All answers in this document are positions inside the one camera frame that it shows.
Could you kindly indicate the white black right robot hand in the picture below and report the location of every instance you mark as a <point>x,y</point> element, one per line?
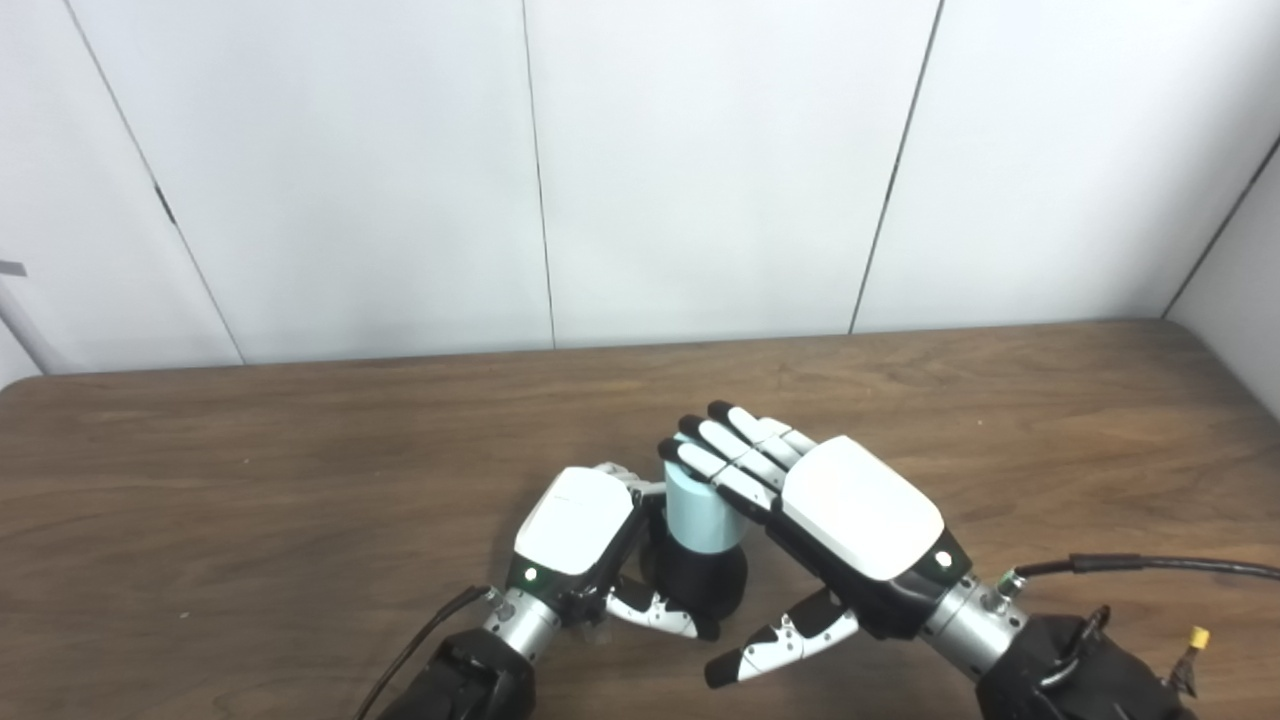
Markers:
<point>860,510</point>

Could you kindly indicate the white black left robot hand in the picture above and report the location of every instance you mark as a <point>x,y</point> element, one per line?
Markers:
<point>575,520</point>

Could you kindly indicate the black funnel-shaped nozzle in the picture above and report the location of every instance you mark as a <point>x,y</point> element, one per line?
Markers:
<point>700,580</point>

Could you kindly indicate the yellow plug connector lead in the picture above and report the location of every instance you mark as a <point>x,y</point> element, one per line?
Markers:
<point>1192,650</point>

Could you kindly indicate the black wall panel hinge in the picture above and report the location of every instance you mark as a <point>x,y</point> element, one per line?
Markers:
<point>166,205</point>

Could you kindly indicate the small grey wall label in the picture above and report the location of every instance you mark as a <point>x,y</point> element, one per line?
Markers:
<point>10,269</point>

